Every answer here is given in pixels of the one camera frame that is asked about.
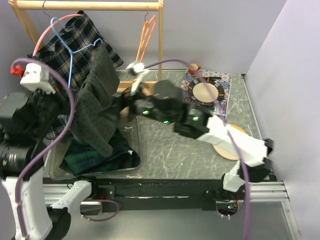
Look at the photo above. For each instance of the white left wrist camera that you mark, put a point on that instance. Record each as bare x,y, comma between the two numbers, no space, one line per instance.
33,77

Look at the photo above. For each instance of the dark green cutlery back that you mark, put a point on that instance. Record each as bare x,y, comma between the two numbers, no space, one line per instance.
215,78

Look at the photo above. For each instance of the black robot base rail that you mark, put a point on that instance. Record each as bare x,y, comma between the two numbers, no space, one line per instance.
159,194

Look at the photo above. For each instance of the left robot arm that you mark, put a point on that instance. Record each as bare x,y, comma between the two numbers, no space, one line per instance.
25,119

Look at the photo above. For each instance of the orange plastic hanger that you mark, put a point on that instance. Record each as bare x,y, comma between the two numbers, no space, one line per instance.
145,37

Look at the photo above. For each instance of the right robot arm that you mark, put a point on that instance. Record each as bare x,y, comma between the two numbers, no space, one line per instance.
190,120

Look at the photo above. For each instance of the black rimmed cream plate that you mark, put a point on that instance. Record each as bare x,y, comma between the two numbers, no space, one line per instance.
206,93

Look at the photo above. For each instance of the navy cream plaid skirt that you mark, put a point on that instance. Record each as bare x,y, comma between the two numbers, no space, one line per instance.
71,52

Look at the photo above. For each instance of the clear plastic bin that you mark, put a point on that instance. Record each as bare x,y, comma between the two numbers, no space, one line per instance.
130,130

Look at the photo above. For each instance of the green navy plaid skirt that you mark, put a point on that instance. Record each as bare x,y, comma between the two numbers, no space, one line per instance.
81,158

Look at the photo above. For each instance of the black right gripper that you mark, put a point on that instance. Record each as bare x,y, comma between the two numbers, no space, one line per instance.
125,99

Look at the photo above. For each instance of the patterned blue placemat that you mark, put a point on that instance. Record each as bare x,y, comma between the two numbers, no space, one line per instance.
221,108

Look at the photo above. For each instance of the orange cup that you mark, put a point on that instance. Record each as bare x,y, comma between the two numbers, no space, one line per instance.
193,68

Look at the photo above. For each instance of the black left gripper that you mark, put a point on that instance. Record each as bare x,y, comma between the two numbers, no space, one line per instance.
39,93

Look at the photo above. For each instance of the grey dotted skirt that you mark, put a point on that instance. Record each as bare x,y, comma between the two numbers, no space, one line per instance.
94,95

